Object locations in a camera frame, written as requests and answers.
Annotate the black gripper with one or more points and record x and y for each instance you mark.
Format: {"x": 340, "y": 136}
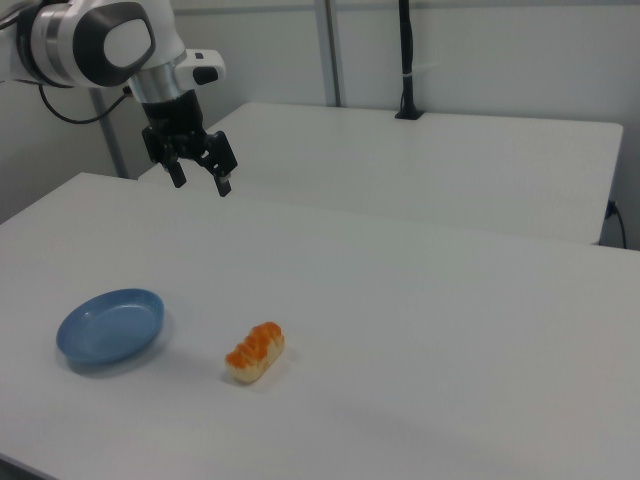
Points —
{"x": 172, "y": 120}

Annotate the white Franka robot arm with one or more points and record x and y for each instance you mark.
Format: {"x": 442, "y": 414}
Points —
{"x": 120, "y": 45}

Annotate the orange glazed bread roll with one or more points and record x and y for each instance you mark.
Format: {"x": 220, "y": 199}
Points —
{"x": 255, "y": 350}

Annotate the black pole with base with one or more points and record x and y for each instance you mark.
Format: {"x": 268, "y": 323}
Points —
{"x": 409, "y": 60}

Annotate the white side table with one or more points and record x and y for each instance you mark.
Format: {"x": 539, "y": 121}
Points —
{"x": 400, "y": 165}

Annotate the aluminium frame post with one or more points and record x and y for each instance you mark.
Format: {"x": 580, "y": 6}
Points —
{"x": 112, "y": 145}
{"x": 336, "y": 50}

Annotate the blue round plate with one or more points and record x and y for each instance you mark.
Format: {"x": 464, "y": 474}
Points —
{"x": 110, "y": 330}

